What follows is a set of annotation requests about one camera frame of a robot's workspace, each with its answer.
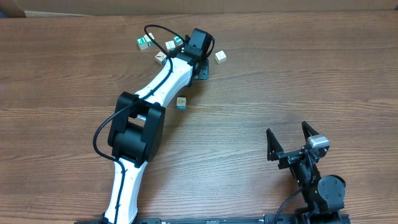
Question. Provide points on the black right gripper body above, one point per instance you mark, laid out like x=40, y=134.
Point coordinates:
x=290, y=159

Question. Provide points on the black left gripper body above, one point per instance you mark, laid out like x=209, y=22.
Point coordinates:
x=204, y=70

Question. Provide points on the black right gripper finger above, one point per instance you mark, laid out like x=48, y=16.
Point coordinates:
x=274, y=149
x=308, y=131

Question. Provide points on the wooden block blue edge lowest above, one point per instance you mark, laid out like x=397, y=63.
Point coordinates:
x=181, y=103

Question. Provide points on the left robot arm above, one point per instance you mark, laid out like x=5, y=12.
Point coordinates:
x=138, y=121

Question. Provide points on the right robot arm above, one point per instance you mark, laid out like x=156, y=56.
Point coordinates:
x=323, y=196

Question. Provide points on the lone plain wooden block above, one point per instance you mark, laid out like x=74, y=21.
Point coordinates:
x=220, y=57

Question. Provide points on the green-top wooden block upper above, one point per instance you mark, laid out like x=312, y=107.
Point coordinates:
x=177, y=41

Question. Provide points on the green-top wooden block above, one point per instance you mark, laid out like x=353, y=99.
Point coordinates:
x=142, y=43
x=177, y=41

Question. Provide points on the plain wooden block upper middle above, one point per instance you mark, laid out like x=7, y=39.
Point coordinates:
x=170, y=45

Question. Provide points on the wooden block pencil picture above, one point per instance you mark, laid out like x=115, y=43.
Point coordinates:
x=161, y=58

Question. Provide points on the plain wooden block green side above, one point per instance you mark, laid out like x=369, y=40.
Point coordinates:
x=149, y=39

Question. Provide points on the green-top wooden block far left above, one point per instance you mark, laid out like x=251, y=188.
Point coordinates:
x=142, y=43

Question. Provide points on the brown cardboard backdrop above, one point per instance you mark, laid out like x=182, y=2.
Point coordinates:
x=42, y=8

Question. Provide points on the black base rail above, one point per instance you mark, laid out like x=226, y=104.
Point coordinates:
x=266, y=219

